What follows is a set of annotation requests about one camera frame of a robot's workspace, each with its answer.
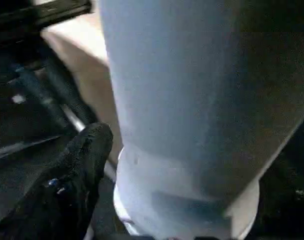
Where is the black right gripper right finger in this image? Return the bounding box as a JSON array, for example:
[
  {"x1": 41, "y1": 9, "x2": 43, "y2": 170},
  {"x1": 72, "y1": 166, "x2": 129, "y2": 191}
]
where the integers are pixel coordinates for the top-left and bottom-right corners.
[{"x1": 252, "y1": 154, "x2": 304, "y2": 240}]

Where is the black glossy mat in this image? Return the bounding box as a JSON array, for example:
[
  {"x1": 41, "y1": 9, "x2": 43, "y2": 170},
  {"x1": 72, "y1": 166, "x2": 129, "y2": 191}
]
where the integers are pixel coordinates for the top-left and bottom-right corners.
[{"x1": 0, "y1": 99, "x2": 304, "y2": 240}]

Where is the white plastic table leg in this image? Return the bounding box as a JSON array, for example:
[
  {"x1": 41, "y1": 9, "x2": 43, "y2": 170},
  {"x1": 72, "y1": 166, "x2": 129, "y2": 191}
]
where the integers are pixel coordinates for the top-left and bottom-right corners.
[{"x1": 99, "y1": 0, "x2": 304, "y2": 237}]

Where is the white plastic table top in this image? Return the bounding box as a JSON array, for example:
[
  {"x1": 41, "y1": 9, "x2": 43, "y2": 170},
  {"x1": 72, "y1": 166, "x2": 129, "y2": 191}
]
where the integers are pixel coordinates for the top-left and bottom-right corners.
[{"x1": 40, "y1": 13, "x2": 260, "y2": 237}]

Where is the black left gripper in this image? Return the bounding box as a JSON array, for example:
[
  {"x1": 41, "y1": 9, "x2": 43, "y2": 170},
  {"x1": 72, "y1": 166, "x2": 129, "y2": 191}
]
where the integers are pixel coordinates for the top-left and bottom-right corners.
[{"x1": 6, "y1": 63, "x2": 95, "y2": 131}]

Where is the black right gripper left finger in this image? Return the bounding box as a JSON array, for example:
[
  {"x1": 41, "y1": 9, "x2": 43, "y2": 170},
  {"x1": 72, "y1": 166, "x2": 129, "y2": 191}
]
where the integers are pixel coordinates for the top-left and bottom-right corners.
[{"x1": 0, "y1": 121, "x2": 114, "y2": 240}]

